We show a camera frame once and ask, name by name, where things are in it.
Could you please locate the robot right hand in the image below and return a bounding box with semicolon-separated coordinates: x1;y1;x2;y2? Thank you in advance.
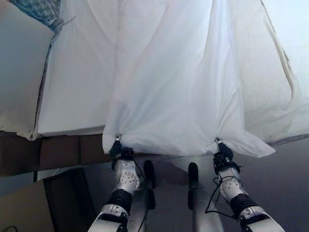
215;137;234;157

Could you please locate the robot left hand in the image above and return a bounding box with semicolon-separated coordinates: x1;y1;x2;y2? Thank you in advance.
109;134;124;157

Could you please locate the white duvet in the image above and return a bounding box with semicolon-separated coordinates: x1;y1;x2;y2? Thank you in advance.
102;0;309;158

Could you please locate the white fitted bed sheet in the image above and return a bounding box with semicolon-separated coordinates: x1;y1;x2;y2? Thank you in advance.
38;0;126;136

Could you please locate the grey mattress edge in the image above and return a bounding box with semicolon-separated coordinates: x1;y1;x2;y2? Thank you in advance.
269;134;309;147

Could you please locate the robot right leg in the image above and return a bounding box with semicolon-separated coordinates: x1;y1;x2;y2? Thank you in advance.
187;162;224;232

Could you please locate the robot leg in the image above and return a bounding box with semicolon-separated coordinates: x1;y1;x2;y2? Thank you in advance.
187;162;224;232
125;160;157;232

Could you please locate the robot left leg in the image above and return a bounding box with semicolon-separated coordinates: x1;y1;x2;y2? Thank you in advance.
125;160;157;232

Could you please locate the dark bedside cabinet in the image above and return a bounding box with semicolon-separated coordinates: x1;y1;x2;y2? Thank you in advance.
43;167;98;232

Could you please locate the white pillow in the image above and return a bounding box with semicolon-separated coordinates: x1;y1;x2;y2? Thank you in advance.
0;0;56;141

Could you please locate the blue patterned cloth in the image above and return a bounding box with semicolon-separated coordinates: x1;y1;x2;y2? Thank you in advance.
30;0;77;34

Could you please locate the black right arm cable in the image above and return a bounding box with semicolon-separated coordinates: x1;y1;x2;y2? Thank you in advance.
204;164;243;214

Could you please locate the brown bed frame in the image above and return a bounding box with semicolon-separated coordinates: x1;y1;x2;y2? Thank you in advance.
0;131;114;177

